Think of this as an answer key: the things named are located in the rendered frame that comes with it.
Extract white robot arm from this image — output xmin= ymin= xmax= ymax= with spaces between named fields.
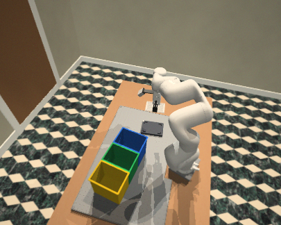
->
xmin=137 ymin=67 xmax=213 ymax=174

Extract blue bin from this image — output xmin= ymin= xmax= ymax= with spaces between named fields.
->
xmin=113 ymin=127 xmax=148 ymax=166

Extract yellow bin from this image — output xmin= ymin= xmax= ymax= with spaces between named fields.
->
xmin=88 ymin=160 xmax=130 ymax=204

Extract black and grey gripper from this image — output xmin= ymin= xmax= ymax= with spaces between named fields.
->
xmin=152 ymin=91 xmax=162 ymax=113

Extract green open bin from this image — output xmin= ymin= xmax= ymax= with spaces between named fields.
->
xmin=102 ymin=142 xmax=139 ymax=185

